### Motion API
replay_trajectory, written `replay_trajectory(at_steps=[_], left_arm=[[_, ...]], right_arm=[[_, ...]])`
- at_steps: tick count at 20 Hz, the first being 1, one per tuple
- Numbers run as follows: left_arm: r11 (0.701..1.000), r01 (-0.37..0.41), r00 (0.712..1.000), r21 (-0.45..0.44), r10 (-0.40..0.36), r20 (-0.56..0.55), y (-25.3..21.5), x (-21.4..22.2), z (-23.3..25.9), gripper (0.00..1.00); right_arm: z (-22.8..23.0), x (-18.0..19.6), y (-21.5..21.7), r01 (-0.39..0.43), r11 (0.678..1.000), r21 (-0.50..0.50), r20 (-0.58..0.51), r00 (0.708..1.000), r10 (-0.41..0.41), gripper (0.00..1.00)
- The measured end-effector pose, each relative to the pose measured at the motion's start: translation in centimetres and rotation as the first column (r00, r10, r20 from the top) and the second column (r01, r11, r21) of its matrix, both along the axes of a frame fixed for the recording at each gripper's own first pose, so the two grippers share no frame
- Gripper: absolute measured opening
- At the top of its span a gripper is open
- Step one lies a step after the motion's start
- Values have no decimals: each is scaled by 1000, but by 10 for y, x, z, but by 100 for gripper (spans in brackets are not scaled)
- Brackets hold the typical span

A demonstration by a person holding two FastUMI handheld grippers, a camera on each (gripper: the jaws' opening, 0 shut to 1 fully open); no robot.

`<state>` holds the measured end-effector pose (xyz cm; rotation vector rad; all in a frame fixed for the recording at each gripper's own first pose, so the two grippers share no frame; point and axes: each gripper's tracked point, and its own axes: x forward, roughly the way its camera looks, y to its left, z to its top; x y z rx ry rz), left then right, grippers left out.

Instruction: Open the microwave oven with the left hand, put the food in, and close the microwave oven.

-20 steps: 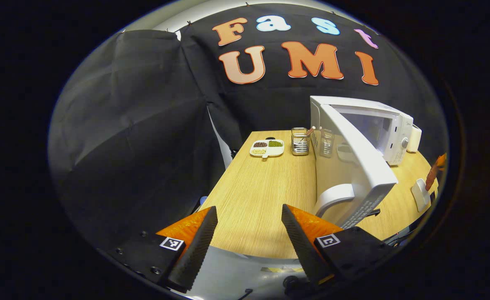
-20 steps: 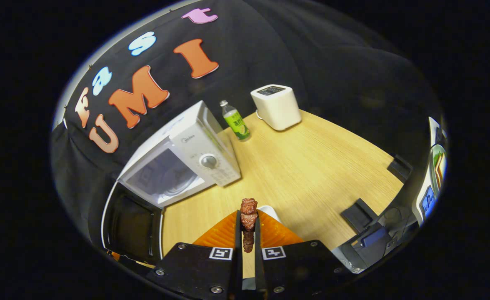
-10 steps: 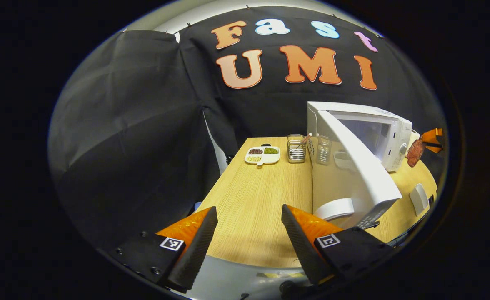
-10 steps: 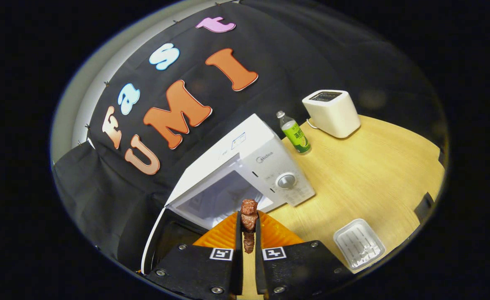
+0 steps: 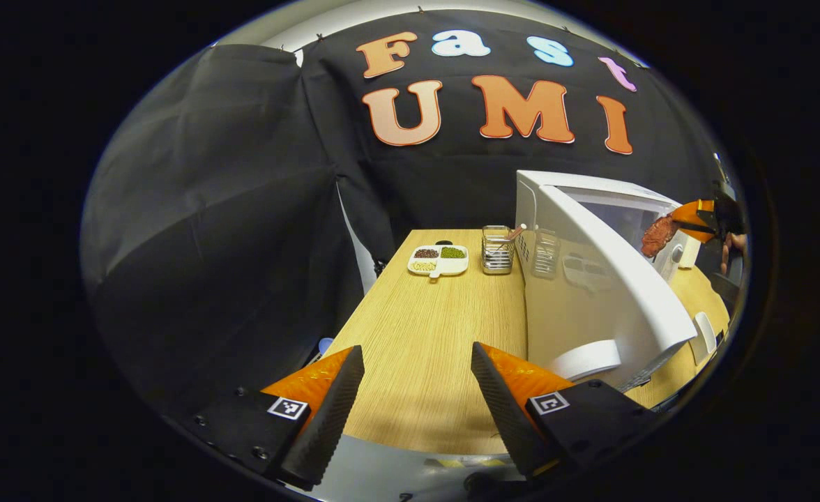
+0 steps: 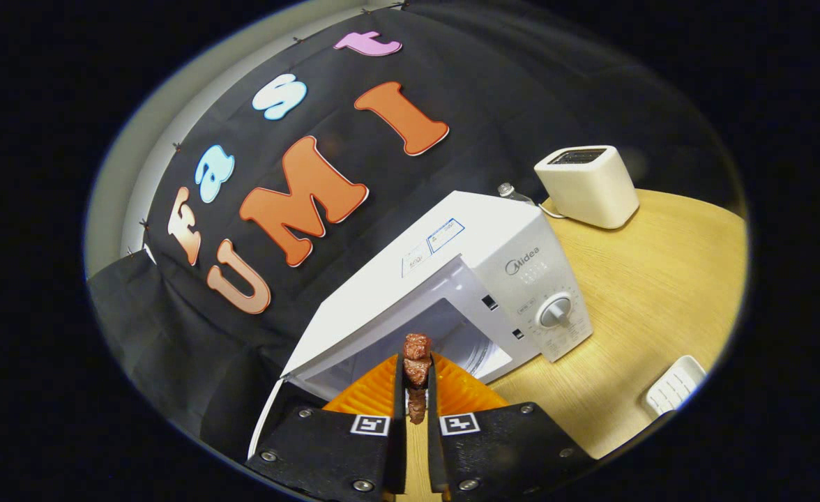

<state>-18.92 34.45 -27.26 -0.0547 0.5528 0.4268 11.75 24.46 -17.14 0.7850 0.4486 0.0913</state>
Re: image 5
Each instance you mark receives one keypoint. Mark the white divided bean plate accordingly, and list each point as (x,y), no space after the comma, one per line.
(438,259)

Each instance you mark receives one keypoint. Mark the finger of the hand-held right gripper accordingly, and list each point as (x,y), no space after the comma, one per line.
(696,210)
(701,234)

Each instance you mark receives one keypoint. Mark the red meat piece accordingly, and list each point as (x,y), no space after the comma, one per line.
(657,237)

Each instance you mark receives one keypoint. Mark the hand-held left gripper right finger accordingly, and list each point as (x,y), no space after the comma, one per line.
(500,411)

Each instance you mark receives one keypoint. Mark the white microwave oven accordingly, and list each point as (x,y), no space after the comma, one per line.
(577,293)

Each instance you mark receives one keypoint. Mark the blue round object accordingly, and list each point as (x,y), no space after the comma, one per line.
(325,345)

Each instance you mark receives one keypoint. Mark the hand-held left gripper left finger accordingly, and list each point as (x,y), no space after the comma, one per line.
(333,418)

